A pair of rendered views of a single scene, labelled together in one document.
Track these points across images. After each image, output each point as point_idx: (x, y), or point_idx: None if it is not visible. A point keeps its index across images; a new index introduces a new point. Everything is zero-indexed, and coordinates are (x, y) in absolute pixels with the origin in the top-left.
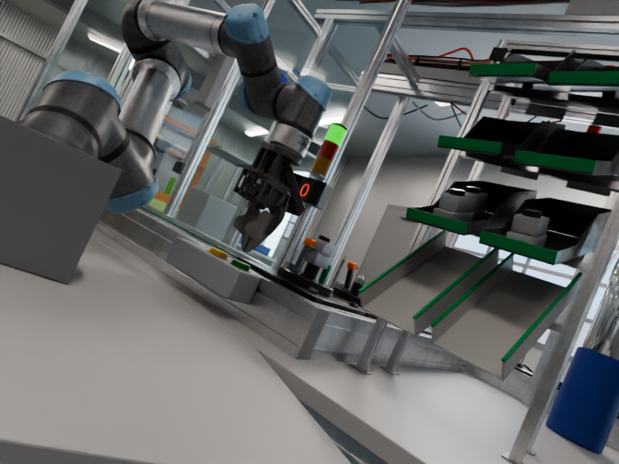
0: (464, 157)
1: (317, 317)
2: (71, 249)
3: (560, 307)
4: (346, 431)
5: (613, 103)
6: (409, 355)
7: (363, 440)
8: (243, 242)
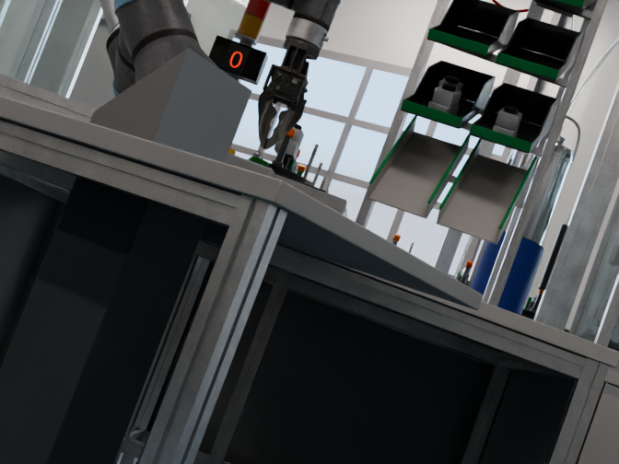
0: (437, 42)
1: (344, 208)
2: (219, 161)
3: (524, 186)
4: (408, 288)
5: (564, 6)
6: None
7: (422, 292)
8: (262, 139)
